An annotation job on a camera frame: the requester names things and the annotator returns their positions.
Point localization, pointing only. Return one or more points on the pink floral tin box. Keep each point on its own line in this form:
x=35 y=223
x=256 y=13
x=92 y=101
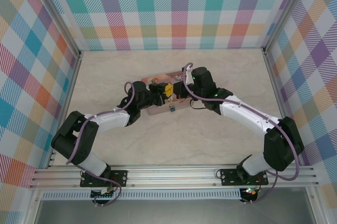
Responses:
x=158 y=79

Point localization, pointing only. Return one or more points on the small black controller board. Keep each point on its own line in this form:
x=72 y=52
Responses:
x=101 y=193

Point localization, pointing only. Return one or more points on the controller board with lit LED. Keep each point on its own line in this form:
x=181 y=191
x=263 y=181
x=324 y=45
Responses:
x=250 y=192

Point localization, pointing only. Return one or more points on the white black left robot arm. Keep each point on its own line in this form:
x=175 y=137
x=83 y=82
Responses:
x=110 y=121

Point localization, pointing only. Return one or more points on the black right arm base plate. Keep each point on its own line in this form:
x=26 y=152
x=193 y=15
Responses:
x=229 y=178

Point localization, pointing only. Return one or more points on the aluminium side rail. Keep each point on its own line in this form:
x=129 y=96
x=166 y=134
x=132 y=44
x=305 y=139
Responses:
x=65 y=108
x=277 y=90

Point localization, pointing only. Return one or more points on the aluminium frame post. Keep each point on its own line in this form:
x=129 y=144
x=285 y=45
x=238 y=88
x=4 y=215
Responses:
x=284 y=11
x=61 y=15

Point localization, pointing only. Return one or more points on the long aluminium base rail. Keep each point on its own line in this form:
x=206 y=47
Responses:
x=171 y=176

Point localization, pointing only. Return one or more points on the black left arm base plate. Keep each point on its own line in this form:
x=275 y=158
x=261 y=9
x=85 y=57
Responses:
x=119 y=178

